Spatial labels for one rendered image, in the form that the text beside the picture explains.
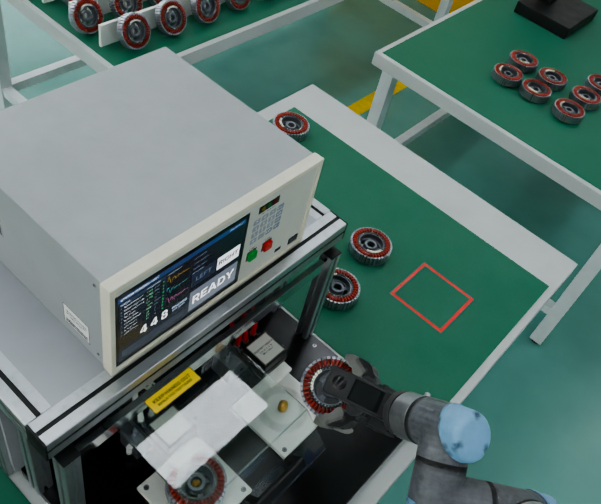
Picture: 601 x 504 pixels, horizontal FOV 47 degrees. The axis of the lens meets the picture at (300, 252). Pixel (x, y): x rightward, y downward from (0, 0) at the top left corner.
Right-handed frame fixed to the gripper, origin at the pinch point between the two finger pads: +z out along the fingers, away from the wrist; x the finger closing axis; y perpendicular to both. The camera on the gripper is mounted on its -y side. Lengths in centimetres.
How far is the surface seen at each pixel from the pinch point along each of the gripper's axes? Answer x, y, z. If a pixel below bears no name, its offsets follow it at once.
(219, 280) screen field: 5.2, -29.9, -3.0
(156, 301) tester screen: -3.6, -39.5, -9.7
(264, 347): 1.9, -8.1, 14.0
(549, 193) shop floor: 152, 149, 123
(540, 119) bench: 125, 70, 59
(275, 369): -0.7, -3.4, 14.5
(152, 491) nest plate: -31.0, -13.6, 16.4
